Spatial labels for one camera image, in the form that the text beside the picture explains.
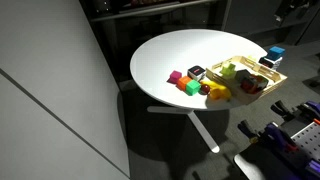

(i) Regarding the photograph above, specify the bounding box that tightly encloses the wooden tray box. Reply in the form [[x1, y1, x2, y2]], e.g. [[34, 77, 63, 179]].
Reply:
[[205, 55, 288, 106]]

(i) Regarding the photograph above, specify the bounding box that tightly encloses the orange handled tool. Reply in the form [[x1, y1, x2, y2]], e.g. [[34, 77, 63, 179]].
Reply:
[[237, 119, 301, 158]]

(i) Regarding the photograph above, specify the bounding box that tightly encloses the black white small block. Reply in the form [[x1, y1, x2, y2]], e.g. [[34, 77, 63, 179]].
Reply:
[[187, 65, 206, 82]]

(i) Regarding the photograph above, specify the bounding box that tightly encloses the colourful picture cube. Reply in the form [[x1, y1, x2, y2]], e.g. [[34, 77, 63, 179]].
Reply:
[[240, 74, 270, 95]]

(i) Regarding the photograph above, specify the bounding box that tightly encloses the lime green block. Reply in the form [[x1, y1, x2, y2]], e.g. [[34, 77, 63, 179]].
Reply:
[[219, 62, 237, 80]]

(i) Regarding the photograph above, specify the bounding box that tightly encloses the orange block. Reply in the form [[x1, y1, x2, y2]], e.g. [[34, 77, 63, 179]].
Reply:
[[176, 75, 193, 92]]

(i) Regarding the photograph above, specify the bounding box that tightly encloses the blue block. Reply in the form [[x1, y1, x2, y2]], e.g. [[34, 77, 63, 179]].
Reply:
[[268, 45, 286, 62]]

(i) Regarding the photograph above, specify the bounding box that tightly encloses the perforated metal breadboard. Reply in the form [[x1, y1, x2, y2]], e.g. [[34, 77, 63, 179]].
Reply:
[[290, 121, 320, 165]]

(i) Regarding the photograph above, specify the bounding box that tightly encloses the white table base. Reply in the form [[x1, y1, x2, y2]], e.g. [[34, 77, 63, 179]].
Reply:
[[147, 105, 221, 154]]

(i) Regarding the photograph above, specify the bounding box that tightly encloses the black white patterned cube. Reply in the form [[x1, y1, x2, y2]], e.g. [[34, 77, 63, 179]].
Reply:
[[258, 55, 284, 71]]

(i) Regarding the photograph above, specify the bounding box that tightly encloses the purple spring clamp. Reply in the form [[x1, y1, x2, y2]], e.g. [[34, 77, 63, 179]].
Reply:
[[270, 99, 320, 124]]

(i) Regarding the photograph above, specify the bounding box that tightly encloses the black breadboard plate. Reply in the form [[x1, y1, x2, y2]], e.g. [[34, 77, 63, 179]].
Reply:
[[233, 146, 320, 180]]

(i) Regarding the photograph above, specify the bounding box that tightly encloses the yellow banana toy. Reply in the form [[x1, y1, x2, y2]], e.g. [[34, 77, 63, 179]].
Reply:
[[199, 79, 233, 102]]

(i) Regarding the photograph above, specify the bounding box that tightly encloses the dark red ball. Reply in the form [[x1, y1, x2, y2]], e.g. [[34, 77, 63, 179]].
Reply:
[[200, 84, 211, 95]]

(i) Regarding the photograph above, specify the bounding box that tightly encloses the magenta block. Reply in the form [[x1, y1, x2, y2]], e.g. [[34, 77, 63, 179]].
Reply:
[[168, 70, 183, 84]]

